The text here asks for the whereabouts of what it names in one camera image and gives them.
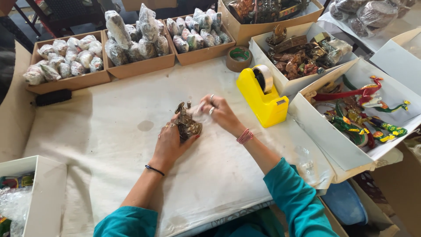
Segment empty-looking white box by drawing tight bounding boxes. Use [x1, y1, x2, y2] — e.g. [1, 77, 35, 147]
[370, 28, 421, 78]

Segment person's left hand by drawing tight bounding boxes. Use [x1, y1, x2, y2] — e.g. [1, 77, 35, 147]
[148, 113, 201, 172]

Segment brown cardboard tray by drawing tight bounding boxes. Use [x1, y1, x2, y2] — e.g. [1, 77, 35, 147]
[163, 14, 237, 66]
[103, 27, 176, 80]
[26, 31, 112, 95]

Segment yellow tape dispenser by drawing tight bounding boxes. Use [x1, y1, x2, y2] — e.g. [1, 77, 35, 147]
[236, 66, 289, 128]

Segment clear plastic sheet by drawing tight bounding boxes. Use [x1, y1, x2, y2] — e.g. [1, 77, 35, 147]
[291, 145, 317, 180]

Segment brown tape roll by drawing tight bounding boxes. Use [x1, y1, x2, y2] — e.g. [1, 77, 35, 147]
[226, 46, 253, 73]

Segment pile of wrapped figurines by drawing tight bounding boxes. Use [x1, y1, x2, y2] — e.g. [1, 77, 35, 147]
[105, 3, 170, 66]
[166, 8, 231, 54]
[23, 34, 104, 86]

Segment person's right hand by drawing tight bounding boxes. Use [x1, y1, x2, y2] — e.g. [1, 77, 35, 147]
[199, 94, 246, 138]

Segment white box of brown figurines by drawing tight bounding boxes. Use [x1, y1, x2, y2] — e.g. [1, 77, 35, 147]
[249, 22, 360, 97]

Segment white table cloth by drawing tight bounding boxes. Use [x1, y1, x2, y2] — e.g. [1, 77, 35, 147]
[23, 56, 337, 237]

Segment pink bangles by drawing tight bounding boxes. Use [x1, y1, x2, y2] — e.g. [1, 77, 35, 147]
[236, 128, 254, 145]

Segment cardboard box under table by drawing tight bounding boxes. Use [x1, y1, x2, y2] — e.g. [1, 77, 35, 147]
[317, 178, 401, 237]

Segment clear plastic wrap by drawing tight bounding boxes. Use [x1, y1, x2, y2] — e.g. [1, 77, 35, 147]
[190, 103, 212, 124]

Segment black brush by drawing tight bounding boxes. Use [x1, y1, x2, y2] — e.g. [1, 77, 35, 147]
[34, 89, 72, 107]

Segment brass figurine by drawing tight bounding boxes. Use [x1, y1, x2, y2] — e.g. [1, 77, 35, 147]
[174, 100, 203, 143]

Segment cardboard box of painted figurines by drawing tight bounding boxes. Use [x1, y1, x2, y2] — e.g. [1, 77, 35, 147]
[218, 0, 325, 47]

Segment plastic bags of bowls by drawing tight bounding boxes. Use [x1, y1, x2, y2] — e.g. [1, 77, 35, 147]
[329, 0, 417, 39]

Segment dark chair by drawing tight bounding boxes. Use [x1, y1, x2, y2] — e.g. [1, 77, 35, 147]
[13, 0, 106, 37]

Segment white box with plastic wrap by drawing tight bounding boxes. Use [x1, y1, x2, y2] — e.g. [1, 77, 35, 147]
[0, 155, 68, 237]

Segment blue plastic tub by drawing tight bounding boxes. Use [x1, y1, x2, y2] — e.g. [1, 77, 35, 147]
[320, 180, 368, 226]

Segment black wrist bracelet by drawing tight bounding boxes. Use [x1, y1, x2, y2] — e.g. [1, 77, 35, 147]
[145, 165, 165, 176]

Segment white box of peacock figurines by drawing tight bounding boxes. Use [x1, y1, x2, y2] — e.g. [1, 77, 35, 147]
[288, 59, 421, 172]

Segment clear tape roll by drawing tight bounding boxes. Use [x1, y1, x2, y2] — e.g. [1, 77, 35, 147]
[252, 65, 274, 94]

